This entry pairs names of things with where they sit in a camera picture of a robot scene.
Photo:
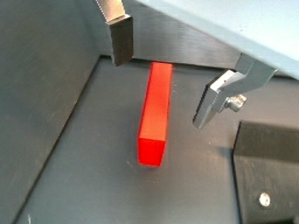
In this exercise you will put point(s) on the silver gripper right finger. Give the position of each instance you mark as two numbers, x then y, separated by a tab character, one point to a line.
222	92

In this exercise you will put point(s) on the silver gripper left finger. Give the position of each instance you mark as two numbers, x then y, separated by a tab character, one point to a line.
118	29

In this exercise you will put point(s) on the red double-square block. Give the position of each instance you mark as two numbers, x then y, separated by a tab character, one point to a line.
153	123

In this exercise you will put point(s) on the black curved stand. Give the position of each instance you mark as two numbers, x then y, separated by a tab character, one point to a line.
265	171

